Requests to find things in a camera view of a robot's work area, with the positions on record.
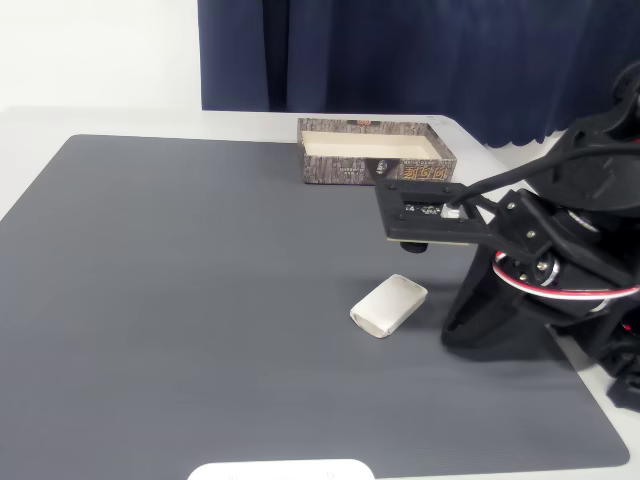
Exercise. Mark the white eraser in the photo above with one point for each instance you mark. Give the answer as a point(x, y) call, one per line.
point(387, 306)

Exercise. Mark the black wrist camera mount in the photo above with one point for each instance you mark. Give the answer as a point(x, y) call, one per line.
point(425, 231)

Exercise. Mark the bark print cardboard box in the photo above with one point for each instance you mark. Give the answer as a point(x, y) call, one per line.
point(340, 170)

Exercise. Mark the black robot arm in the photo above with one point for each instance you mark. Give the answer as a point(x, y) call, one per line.
point(590, 175)

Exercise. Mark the dark grey table mat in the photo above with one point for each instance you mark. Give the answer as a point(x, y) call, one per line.
point(200, 300)

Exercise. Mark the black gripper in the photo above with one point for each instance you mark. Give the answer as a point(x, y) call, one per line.
point(492, 305)

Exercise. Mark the white flat device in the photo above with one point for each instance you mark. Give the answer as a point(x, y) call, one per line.
point(280, 472)

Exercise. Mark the navy blue curtain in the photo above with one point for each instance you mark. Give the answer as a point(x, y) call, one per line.
point(400, 50)

